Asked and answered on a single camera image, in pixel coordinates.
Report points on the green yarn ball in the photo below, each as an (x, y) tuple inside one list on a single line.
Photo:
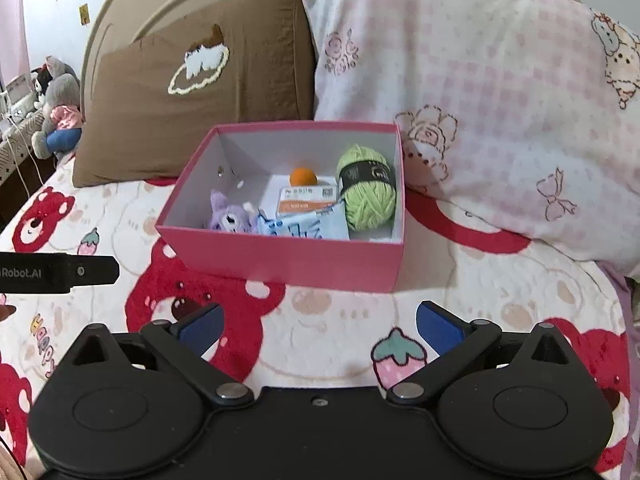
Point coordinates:
[(370, 200)]

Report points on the pink cardboard box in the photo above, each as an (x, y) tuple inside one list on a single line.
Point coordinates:
[(280, 260)]

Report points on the clear plastic card box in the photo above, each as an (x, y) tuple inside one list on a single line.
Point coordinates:
[(300, 200)]

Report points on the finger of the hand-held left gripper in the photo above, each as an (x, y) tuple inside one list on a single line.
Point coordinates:
[(95, 270)]

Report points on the purple plush toy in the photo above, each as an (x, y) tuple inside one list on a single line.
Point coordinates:
[(227, 217)]

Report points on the grey plush toy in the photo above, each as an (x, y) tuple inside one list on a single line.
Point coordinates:
[(65, 92)]

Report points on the white radiator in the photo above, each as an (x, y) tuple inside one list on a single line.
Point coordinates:
[(15, 155)]

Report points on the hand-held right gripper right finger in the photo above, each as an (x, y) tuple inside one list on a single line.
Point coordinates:
[(440, 327)]

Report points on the yellow wall hook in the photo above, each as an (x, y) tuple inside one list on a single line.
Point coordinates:
[(84, 14)]

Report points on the blue wet wipes packet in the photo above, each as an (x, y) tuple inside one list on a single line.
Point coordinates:
[(300, 227)]

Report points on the brown pillow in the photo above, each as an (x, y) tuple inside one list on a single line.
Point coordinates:
[(150, 125)]

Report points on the orange makeup sponge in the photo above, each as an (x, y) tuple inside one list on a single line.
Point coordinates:
[(303, 177)]

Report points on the pink checked pillow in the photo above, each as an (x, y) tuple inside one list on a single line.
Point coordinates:
[(500, 110)]

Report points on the black plush toy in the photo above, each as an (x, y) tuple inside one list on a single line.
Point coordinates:
[(42, 82)]

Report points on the red bear printed blanket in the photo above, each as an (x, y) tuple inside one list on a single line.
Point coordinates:
[(500, 285)]

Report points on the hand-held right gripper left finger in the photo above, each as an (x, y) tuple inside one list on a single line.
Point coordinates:
[(202, 327)]

